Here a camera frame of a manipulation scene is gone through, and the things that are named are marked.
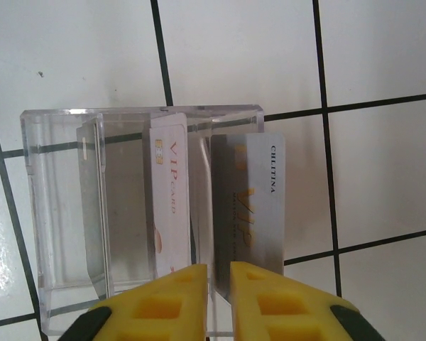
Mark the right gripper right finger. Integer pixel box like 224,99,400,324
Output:
230,261,368,341

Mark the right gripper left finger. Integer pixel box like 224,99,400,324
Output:
58,263,209,341

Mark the silver VIP card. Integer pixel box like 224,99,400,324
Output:
210,131,287,300

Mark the white VIP card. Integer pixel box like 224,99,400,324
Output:
147,113,192,282

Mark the black card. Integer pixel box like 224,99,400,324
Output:
75,119,110,298

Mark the clear plastic box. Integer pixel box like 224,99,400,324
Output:
20,103,267,338

